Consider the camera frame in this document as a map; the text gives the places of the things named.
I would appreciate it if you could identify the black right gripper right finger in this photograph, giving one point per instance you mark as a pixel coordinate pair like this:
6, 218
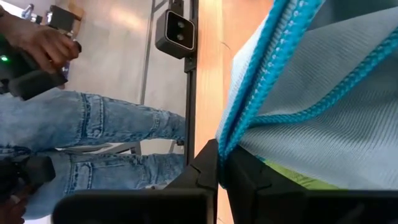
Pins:
242, 180

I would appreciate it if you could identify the green microfiber towel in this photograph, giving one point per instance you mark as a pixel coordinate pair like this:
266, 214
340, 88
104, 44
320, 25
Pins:
298, 179

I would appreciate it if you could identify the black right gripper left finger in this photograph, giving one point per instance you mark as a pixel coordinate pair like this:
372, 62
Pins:
202, 177

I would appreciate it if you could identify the black aluminium table frame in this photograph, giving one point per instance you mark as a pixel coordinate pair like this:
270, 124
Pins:
190, 109

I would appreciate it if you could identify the light blue microfiber towel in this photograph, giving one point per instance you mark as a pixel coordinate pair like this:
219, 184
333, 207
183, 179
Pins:
342, 124

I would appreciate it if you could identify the person's hand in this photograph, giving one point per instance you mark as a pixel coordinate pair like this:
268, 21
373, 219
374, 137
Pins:
9, 214
40, 43

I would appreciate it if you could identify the black table-level camera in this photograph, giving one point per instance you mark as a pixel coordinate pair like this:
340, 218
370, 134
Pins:
175, 34

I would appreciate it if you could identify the person's right hand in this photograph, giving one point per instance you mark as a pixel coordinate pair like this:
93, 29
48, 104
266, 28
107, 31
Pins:
9, 214

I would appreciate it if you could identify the person's left hand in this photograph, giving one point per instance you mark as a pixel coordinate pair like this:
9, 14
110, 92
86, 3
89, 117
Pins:
40, 43

